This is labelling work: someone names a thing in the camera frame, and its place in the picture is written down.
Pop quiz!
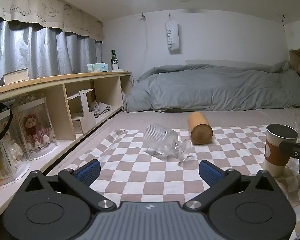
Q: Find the brown white checkered cloth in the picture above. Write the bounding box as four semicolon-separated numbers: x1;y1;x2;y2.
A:
46;128;300;240

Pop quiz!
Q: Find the bamboo cylinder cup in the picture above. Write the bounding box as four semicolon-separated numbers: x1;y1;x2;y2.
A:
187;112;213;145

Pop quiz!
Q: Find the small wooden stand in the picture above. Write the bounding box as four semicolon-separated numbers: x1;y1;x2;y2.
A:
67;89;97;135

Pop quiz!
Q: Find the grey curtain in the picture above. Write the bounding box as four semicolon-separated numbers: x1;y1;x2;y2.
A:
0;20;103;85

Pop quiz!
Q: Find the crumpled grey cloth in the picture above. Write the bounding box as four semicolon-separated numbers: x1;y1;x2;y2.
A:
90;101;113;118

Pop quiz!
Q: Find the grey duvet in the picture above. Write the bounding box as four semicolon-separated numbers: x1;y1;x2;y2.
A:
126;60;300;112

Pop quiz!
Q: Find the ribbed clear glass cup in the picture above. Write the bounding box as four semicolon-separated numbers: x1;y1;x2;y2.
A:
142;123;193;167

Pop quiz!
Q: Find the beige hardcover book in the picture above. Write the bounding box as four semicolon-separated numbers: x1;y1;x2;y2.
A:
0;68;30;86

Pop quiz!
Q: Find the paper cup with brown sleeve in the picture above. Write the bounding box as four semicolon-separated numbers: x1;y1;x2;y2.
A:
264;124;300;178

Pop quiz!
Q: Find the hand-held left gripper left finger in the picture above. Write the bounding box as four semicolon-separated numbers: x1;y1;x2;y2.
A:
22;159;117;212

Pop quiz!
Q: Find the white doll in clear case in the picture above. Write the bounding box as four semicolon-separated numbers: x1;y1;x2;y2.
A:
0;120;31;188

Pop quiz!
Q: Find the long wooden shelf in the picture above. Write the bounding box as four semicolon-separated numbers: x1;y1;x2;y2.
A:
0;71;133;218

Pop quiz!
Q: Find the green glass bottle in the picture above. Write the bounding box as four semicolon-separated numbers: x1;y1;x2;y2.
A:
111;49;118;70

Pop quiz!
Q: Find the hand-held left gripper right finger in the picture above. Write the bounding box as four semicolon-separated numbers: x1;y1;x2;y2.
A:
183;160;280;211

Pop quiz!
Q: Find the blue white tissue pack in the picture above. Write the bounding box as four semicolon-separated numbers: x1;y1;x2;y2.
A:
87;63;109;73

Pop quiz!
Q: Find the black strap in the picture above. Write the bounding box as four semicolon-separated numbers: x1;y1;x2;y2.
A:
0;103;14;141

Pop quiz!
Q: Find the white wall cabinet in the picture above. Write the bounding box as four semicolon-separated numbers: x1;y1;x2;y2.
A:
282;21;300;52

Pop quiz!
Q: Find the beige cartoon print valance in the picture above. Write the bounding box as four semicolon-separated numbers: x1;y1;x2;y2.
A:
0;0;104;42

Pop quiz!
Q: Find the white wall cable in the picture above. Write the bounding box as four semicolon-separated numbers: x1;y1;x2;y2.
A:
133;13;150;84

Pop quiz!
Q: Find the lion doll in clear case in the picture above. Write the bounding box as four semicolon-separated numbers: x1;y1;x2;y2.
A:
14;97;59;161

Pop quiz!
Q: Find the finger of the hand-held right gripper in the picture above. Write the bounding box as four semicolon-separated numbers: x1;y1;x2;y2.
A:
280;140;300;176

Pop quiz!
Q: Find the white hanging fabric bag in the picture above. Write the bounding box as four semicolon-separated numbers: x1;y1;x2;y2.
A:
165;13;182;55

